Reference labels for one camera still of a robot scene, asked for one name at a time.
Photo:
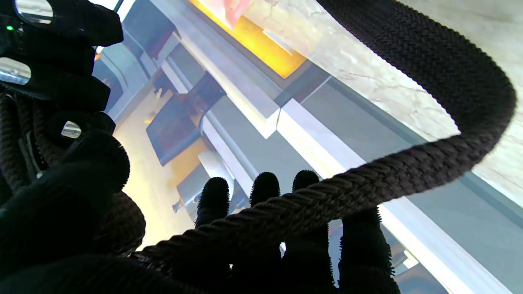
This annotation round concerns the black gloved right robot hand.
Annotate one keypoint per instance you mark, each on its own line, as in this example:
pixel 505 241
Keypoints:
pixel 49 53

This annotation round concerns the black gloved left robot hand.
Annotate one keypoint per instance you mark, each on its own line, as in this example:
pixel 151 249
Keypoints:
pixel 61 212

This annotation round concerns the dark woven belt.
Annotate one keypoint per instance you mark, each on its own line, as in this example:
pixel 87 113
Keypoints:
pixel 408 171

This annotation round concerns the pink plastic storage basket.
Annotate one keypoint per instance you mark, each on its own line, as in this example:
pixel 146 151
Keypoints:
pixel 233 10

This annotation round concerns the dark lidded pot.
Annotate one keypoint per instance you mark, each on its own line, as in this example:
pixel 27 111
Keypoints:
pixel 188 192

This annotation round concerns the dark range hood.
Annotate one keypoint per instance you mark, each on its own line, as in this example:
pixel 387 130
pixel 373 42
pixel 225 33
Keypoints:
pixel 179 122

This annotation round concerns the white speckled bowl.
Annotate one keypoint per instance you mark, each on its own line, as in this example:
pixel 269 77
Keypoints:
pixel 216 171

